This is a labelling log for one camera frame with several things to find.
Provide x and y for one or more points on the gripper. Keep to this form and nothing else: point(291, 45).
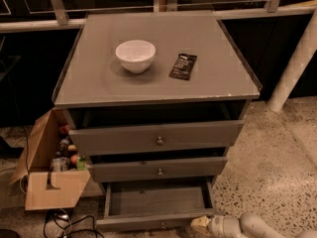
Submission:
point(217, 225)

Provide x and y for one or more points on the grey bottom drawer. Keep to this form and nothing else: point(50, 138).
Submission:
point(156, 204)

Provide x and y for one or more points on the grey drawer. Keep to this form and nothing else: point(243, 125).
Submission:
point(162, 169)
point(156, 138)
point(156, 204)

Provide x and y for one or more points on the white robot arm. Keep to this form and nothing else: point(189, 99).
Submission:
point(248, 225)

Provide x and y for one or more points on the grey middle drawer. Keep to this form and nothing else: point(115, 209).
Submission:
point(162, 169)

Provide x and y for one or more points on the grey top drawer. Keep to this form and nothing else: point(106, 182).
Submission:
point(156, 138)

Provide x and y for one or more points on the grey drawer cabinet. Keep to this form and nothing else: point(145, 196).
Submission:
point(95, 91)

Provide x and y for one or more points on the green item in box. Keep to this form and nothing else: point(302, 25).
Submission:
point(81, 163)

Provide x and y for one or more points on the red round item in box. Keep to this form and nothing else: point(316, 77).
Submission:
point(73, 159)

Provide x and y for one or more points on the silver can in box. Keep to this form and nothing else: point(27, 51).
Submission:
point(60, 164)

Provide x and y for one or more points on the dark snack packet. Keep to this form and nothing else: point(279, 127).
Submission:
point(183, 66)

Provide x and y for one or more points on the dark bottle in box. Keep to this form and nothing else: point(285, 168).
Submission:
point(63, 146)

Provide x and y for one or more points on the open cardboard box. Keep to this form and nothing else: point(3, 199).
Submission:
point(46, 190)

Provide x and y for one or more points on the white ceramic bowl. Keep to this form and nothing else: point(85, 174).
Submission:
point(136, 55)

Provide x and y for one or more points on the metal railing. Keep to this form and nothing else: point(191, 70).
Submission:
point(41, 15)

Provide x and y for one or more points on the white diagonal post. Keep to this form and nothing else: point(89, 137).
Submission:
point(300, 58)

